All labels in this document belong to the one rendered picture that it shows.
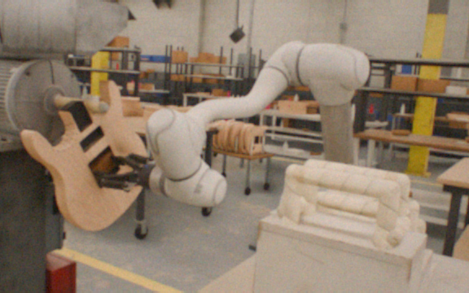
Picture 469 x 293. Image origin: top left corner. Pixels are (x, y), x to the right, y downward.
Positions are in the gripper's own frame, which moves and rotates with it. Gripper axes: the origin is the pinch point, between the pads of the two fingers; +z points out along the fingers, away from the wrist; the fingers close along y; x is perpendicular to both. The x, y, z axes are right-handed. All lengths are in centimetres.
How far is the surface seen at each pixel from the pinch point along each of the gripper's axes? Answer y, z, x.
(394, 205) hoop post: -15, -87, 21
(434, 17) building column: 662, -3, -214
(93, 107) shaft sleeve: 3.4, -1.5, 19.4
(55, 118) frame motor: 3.0, 17.8, 13.7
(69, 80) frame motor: 13.6, 18.2, 21.0
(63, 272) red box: -15, 32, -45
